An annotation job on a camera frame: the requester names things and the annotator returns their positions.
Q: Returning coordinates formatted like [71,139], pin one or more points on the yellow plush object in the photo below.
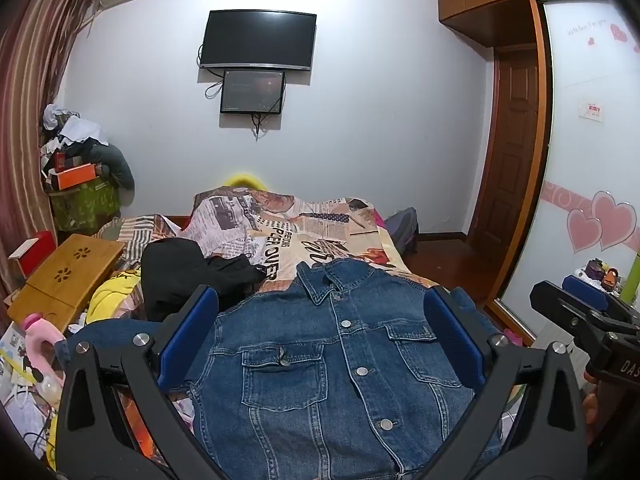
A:
[242,181]

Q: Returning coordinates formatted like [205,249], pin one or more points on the orange box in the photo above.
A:
[75,176]

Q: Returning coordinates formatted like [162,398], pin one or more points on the red box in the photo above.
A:
[44,250]

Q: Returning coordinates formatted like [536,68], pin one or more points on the black garment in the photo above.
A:
[175,270]

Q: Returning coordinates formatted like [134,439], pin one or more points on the brown wooden door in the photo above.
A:
[510,160]

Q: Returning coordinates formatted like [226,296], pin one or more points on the striped brown curtain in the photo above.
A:
[30,60]

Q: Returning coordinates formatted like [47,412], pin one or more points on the blue denim jacket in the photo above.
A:
[325,385]

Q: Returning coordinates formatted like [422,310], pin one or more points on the wooden lap desk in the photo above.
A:
[65,270]

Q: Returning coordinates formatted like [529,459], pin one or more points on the green storage box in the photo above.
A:
[85,205]

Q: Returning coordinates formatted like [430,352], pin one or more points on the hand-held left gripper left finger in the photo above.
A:
[187,330]

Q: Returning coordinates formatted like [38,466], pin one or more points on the small black wall monitor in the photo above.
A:
[252,92]

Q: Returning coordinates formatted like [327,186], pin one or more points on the pile of clothes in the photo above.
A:
[72,127]

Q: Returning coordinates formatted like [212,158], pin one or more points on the pile of papers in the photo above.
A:
[20,395]

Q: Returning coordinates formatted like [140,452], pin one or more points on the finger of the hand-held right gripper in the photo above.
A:
[560,310]
[587,292]

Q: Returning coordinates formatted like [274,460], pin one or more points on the black wall television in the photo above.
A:
[257,37]

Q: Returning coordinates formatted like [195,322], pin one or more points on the yellow garment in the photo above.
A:
[112,295]

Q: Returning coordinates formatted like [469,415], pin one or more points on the person's right hand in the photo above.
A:
[591,412]

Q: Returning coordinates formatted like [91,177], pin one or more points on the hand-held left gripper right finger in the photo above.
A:
[452,335]

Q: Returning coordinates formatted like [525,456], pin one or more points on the small figurines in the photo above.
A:
[602,275]

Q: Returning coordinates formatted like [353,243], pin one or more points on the newspaper print quilt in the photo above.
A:
[300,240]

